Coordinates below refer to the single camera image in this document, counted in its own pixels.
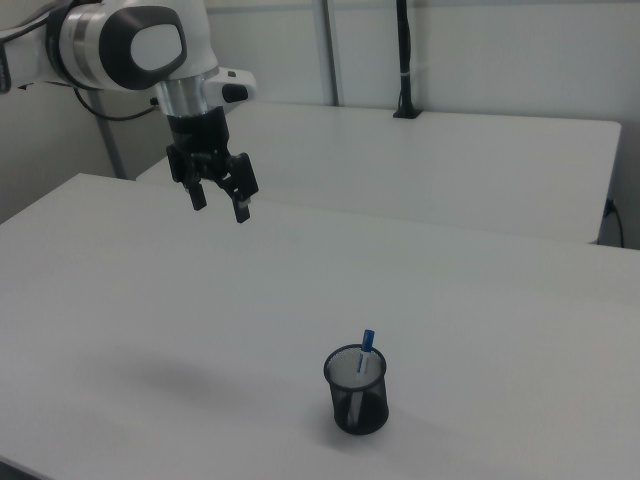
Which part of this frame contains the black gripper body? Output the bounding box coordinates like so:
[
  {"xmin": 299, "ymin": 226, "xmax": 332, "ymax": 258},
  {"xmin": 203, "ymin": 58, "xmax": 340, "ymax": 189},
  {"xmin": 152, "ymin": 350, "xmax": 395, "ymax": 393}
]
[{"xmin": 165, "ymin": 106, "xmax": 261, "ymax": 201}]

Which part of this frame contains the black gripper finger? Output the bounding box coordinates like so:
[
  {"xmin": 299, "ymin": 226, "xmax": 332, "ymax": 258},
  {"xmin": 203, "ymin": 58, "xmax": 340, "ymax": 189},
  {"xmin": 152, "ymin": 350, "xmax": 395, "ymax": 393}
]
[
  {"xmin": 231, "ymin": 192, "xmax": 253, "ymax": 225},
  {"xmin": 188, "ymin": 180, "xmax": 209, "ymax": 213}
]

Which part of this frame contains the blue capped white marker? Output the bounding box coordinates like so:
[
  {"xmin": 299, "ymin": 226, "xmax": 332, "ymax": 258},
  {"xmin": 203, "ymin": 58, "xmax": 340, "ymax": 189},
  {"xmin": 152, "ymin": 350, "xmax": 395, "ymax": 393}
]
[{"xmin": 349, "ymin": 327, "xmax": 378, "ymax": 426}]

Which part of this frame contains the white side table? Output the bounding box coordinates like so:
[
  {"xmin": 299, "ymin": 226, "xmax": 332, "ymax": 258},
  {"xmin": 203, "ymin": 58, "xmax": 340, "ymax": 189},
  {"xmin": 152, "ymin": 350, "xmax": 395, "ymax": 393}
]
[{"xmin": 134, "ymin": 101, "xmax": 623, "ymax": 247}]

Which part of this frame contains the black mesh pen cup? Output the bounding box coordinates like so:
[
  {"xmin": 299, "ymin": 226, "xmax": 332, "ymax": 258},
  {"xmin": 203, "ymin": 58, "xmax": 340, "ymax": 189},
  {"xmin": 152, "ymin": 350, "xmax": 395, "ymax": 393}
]
[{"xmin": 322, "ymin": 343, "xmax": 392, "ymax": 437}]

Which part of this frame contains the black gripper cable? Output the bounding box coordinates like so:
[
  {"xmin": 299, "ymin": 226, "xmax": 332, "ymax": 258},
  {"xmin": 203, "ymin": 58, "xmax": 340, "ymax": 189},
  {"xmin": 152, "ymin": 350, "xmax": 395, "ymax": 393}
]
[{"xmin": 73, "ymin": 86, "xmax": 162, "ymax": 123}]

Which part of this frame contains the grey partition end post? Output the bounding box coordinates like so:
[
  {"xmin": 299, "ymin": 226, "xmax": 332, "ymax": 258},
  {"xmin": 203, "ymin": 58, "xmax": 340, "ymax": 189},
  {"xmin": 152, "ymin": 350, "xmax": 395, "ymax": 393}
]
[{"xmin": 89, "ymin": 88, "xmax": 127, "ymax": 181}]

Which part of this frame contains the grey partition corner post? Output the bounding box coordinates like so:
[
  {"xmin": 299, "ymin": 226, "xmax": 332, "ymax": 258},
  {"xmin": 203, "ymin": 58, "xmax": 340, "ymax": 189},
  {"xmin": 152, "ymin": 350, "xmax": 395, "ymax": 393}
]
[{"xmin": 311, "ymin": 0, "xmax": 347, "ymax": 107}]

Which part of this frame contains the black camera pole with base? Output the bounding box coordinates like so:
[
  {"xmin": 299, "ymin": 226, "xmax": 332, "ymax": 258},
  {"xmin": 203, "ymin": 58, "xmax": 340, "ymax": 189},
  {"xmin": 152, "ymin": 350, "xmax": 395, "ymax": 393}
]
[{"xmin": 391, "ymin": 0, "xmax": 424, "ymax": 120}]

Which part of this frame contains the black wall power cable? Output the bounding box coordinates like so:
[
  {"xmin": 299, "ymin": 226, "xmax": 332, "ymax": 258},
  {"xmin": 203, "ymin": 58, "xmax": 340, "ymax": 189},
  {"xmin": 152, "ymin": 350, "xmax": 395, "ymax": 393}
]
[{"xmin": 603, "ymin": 198, "xmax": 627, "ymax": 249}]

